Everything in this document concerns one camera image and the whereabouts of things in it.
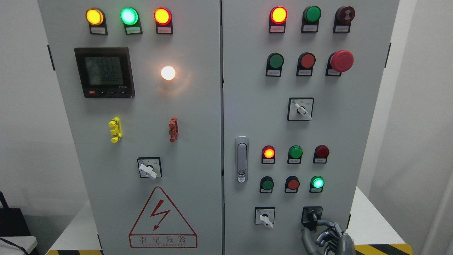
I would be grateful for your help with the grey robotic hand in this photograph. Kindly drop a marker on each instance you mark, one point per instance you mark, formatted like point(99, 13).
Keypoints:
point(332, 239)

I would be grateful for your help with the black rotary knob switch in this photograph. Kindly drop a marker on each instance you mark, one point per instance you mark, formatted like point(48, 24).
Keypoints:
point(310, 216)

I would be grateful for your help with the yellow black hazard tape right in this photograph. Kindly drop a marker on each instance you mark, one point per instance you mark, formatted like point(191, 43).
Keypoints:
point(384, 249)

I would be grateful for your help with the yellow black hazard tape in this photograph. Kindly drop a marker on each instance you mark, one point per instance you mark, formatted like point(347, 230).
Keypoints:
point(75, 252)
point(384, 249)

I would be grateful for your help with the green lamp bottom right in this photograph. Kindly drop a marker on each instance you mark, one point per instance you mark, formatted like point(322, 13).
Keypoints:
point(316, 184)

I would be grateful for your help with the red push button lower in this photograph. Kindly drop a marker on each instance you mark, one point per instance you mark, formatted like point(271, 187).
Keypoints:
point(292, 184)

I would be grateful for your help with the red push button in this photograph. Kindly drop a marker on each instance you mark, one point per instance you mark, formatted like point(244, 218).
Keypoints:
point(305, 65)
point(292, 184)

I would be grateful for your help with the green push button lower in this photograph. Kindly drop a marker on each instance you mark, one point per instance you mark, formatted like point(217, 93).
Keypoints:
point(266, 185)

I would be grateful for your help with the green push button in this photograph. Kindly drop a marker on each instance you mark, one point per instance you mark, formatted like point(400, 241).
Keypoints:
point(266, 185)
point(274, 65)

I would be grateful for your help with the red lamp lower right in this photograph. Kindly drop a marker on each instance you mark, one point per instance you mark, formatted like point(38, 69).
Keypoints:
point(321, 154)

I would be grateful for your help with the green lamp lower middle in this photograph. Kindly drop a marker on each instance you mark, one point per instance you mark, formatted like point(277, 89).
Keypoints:
point(295, 154)

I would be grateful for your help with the red lamp lower left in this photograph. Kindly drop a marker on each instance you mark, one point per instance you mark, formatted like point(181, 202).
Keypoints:
point(268, 155)

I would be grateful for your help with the grey right cabinet door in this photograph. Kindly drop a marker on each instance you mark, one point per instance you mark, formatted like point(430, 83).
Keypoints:
point(256, 106)

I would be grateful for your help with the grey cabinet door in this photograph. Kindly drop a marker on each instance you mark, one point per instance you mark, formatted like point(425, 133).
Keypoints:
point(191, 166)
point(256, 106)

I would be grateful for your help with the red high voltage warning sticker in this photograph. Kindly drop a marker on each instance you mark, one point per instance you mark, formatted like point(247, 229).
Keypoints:
point(161, 225)

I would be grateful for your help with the red emergency stop button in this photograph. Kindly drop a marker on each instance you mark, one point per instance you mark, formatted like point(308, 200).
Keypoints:
point(338, 62)

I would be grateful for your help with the red push button upper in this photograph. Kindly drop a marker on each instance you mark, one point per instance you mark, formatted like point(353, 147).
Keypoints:
point(305, 65)

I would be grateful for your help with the green push button upper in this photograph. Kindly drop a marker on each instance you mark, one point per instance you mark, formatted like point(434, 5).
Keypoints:
point(274, 65)

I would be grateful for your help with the red terminal connector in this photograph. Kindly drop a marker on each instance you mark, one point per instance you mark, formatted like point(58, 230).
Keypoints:
point(173, 132)

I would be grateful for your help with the dark red buzzer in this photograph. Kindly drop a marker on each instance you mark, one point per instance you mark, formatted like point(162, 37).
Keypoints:
point(343, 19)

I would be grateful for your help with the green lamp right top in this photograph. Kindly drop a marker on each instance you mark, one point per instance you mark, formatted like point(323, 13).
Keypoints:
point(310, 19)

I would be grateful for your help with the lit red lamp right top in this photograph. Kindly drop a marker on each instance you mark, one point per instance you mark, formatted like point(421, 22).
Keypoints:
point(277, 19)

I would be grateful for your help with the glowing white lamp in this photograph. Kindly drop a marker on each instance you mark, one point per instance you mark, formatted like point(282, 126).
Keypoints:
point(168, 73)

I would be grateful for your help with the yellow black hazard tape left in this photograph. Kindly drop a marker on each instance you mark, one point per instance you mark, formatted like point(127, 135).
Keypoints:
point(75, 252)

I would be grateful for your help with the yellow terminal connector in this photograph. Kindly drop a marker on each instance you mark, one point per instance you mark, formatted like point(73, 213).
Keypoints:
point(115, 129)

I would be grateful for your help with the grey left cabinet door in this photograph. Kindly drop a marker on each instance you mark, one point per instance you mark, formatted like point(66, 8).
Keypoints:
point(191, 166)

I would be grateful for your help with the lit red lamp left door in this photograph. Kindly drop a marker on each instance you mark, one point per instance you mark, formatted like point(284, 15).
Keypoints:
point(163, 21)

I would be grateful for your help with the black digital power meter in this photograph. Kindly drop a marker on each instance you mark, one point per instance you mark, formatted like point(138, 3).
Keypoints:
point(105, 72)

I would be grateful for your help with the lit green indicator lamp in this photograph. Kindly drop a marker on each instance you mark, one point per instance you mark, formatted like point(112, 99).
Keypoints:
point(131, 21)

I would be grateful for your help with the black device with antenna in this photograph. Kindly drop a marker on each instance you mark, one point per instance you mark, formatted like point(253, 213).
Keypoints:
point(12, 222)

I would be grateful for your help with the yellow indicator lamp top left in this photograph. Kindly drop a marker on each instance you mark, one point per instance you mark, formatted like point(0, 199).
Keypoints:
point(96, 20)

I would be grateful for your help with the white selector switch lower right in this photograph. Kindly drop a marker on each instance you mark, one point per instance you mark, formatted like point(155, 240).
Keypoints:
point(265, 216)

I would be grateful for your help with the white selector switch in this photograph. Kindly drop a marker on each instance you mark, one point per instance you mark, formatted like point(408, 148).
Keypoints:
point(265, 216)
point(300, 108)

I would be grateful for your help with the silver door handle lock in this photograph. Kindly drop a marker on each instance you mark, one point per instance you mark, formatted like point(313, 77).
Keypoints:
point(241, 158)

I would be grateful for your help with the white selector switch upper right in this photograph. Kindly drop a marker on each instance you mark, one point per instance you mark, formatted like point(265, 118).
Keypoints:
point(300, 108)

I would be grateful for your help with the white selector switch left door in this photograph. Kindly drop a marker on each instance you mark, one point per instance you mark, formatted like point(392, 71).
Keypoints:
point(149, 167)

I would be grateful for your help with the white box with cable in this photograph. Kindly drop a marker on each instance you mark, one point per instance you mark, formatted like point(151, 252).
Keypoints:
point(15, 245)

